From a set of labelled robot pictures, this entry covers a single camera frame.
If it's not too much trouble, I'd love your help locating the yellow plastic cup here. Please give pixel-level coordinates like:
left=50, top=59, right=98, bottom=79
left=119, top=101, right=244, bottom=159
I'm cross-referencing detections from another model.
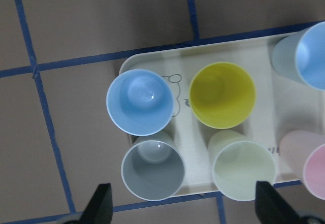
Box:
left=189, top=62, right=256, bottom=130

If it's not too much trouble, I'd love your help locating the cream plastic tray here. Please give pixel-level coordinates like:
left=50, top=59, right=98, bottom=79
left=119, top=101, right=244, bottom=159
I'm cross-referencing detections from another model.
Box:
left=120, top=34, right=323, bottom=196

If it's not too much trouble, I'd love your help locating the pink plastic cup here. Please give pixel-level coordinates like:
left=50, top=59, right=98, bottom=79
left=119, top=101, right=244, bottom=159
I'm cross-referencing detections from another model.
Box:
left=280, top=130, right=324, bottom=200

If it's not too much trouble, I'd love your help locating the light blue plastic cup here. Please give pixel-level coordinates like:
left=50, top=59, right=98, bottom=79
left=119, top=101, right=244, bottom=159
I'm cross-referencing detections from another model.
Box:
left=271, top=22, right=324, bottom=91

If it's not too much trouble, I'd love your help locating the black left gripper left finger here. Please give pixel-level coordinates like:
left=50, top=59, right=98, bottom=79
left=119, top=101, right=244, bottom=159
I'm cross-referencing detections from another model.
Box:
left=77, top=183, right=113, bottom=223

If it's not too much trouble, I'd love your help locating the blue cup near tray corner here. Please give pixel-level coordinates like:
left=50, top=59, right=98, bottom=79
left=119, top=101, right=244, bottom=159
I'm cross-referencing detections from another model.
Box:
left=106, top=69, right=174, bottom=136

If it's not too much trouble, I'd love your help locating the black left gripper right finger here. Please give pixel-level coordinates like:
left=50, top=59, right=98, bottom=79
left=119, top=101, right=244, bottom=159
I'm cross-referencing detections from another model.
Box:
left=255, top=181, right=311, bottom=223

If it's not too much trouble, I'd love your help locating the pale green plastic cup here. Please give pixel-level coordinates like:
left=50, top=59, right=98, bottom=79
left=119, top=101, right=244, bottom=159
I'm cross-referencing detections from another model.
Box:
left=208, top=130, right=277, bottom=201

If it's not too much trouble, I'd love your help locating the grey plastic cup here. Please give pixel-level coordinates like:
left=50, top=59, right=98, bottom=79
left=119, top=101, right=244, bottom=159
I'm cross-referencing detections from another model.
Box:
left=121, top=131, right=185, bottom=201

